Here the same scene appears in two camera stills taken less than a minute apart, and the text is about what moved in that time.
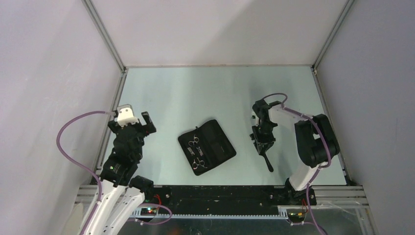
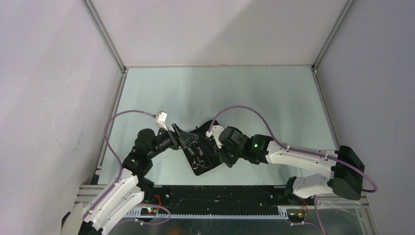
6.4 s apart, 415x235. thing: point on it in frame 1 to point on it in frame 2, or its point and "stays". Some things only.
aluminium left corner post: (106, 35) stays
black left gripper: (150, 127) to (184, 138)
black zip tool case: (207, 147) stays
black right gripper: (270, 138) to (230, 161)
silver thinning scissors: (195, 165) stays
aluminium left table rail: (102, 152) stays
